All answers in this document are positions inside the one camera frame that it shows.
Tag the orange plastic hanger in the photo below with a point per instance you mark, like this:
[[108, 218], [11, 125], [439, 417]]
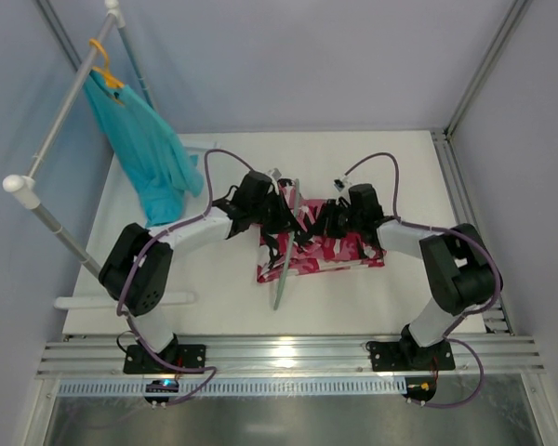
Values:
[[104, 70]]

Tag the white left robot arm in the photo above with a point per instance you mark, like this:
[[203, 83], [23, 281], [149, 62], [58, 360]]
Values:
[[136, 271]]

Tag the pink camouflage trousers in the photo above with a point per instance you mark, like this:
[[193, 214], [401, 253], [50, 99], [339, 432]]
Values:
[[315, 250]]

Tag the grey slotted cable duct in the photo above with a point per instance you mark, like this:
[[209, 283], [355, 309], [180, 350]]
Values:
[[235, 387]]

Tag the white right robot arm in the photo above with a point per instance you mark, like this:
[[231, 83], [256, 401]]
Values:
[[462, 276]]

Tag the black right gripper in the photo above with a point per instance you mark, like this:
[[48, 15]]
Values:
[[328, 218]]

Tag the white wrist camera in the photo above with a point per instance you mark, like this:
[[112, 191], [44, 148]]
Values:
[[274, 174], [342, 183]]

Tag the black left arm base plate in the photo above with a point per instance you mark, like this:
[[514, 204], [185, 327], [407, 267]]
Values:
[[190, 358]]

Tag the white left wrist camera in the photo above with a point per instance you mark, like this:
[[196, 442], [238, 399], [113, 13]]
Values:
[[274, 174]]

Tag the aluminium frame rail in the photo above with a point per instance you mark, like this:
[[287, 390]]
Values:
[[279, 356]]

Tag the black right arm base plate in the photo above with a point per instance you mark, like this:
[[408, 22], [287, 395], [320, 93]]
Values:
[[390, 355]]

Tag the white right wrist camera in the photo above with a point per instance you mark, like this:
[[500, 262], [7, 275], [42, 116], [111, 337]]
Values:
[[342, 183]]

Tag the turquoise t-shirt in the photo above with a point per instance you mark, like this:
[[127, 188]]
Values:
[[149, 150]]

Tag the clear green hanger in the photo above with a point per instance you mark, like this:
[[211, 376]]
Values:
[[289, 247]]

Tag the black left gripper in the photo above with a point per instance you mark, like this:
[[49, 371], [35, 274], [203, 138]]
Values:
[[282, 213]]

